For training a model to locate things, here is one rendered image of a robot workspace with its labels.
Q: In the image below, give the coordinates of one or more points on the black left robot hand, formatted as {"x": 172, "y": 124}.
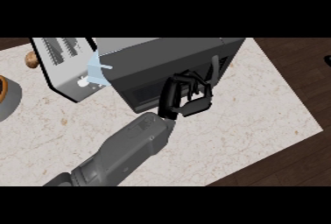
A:
{"x": 171, "y": 96}

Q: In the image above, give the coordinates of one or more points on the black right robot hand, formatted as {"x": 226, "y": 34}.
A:
{"x": 329, "y": 61}

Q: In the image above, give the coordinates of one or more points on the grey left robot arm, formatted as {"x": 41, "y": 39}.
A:
{"x": 130, "y": 148}

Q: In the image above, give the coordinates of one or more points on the dark grey microwave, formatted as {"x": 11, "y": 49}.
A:
{"x": 164, "y": 61}

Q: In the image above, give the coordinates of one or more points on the pale blue milk carton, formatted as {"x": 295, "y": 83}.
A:
{"x": 96, "y": 68}

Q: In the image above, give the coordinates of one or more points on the grey microwave door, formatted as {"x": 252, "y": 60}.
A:
{"x": 65, "y": 70}

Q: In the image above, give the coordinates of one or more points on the grey bowl with orange rim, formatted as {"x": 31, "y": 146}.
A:
{"x": 10, "y": 99}

